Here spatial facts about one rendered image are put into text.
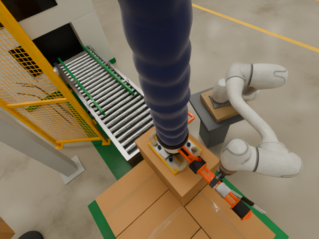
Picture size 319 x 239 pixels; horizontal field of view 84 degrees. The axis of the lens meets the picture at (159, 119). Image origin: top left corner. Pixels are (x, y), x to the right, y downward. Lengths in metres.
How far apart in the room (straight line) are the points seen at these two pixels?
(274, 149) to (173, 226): 1.16
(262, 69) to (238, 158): 0.59
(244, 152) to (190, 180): 0.71
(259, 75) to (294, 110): 2.11
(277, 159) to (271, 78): 0.51
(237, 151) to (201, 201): 1.09
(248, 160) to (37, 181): 2.80
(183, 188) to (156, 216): 0.49
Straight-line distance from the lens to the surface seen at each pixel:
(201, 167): 1.25
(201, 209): 1.74
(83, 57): 3.48
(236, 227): 1.77
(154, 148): 1.45
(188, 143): 1.42
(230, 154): 0.73
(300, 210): 2.58
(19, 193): 3.21
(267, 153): 0.80
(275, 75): 1.17
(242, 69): 1.14
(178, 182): 1.36
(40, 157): 2.35
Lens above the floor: 2.26
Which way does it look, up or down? 55 degrees down
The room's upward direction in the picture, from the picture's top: 13 degrees counter-clockwise
